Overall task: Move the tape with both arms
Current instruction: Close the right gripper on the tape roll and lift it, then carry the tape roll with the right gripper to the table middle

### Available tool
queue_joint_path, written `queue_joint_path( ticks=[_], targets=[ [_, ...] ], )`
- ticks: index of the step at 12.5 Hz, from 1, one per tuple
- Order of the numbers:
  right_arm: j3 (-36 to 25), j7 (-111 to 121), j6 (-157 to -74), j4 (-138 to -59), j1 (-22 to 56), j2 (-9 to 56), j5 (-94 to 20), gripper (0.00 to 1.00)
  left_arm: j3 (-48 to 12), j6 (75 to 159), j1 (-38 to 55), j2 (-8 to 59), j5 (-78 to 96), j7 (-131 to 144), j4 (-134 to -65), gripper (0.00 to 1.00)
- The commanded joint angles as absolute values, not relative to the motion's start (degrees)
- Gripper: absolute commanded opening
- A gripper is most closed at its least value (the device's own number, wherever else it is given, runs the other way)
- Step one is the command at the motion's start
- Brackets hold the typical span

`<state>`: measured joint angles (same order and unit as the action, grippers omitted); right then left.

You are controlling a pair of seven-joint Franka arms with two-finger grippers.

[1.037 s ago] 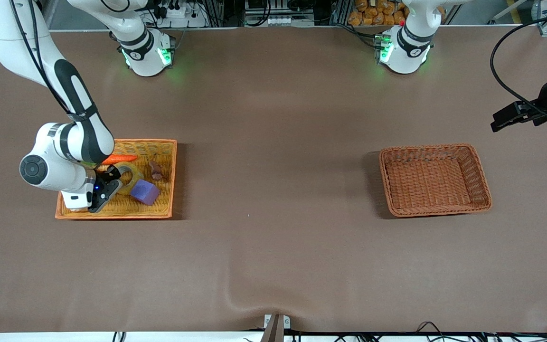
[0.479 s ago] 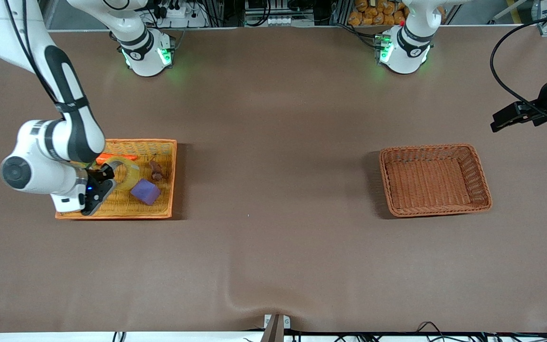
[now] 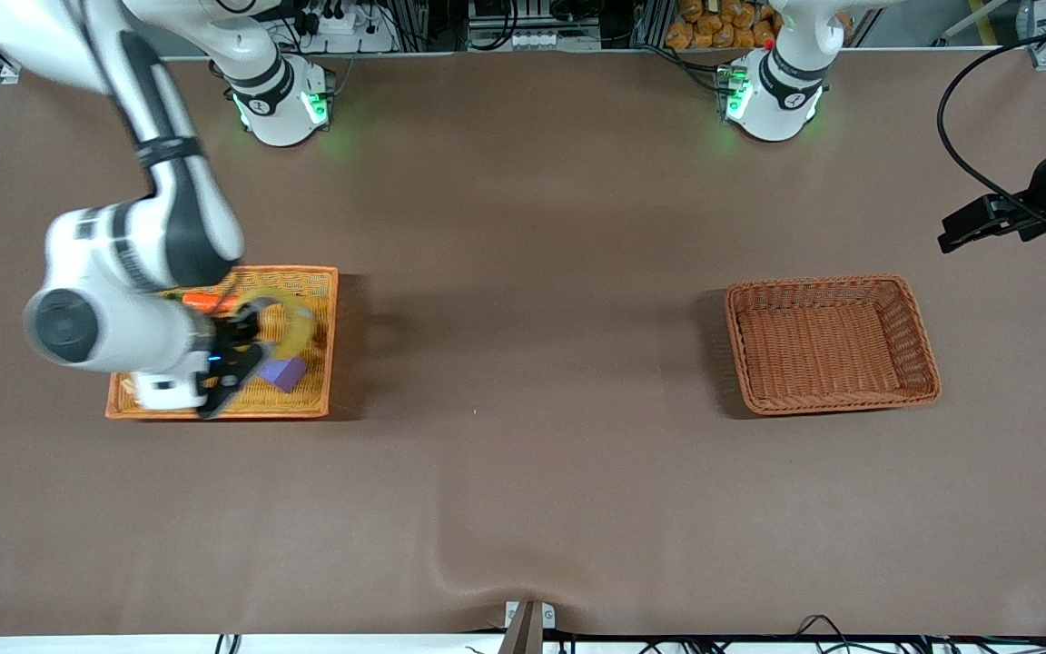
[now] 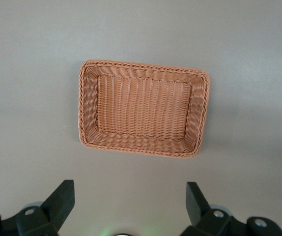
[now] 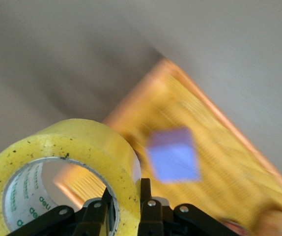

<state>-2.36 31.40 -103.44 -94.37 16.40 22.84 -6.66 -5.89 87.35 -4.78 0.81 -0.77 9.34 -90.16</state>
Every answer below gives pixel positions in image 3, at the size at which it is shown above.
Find yellow clear tape roll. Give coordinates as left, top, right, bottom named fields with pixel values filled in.
left=246, top=288, right=321, bottom=362

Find purple foam block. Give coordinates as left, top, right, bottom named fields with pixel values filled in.
left=258, top=356, right=309, bottom=394

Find orange woven flat tray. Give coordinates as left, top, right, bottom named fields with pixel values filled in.
left=105, top=265, right=340, bottom=421

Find brown wicker basket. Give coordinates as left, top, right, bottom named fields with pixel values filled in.
left=725, top=275, right=942, bottom=418

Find brown table cover sheet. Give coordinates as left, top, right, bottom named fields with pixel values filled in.
left=0, top=50, right=1046, bottom=637

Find white power strip with plugs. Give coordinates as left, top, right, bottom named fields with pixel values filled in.
left=291, top=0, right=399, bottom=54

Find bag of orange pastries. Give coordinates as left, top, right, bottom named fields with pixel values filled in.
left=666, top=0, right=853, bottom=52

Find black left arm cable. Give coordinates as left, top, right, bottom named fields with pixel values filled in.
left=936, top=24, right=1046, bottom=223

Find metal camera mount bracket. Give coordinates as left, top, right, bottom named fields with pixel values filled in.
left=504, top=599, right=557, bottom=654

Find black cables at table edge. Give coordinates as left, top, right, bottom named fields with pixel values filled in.
left=568, top=615, right=1046, bottom=654

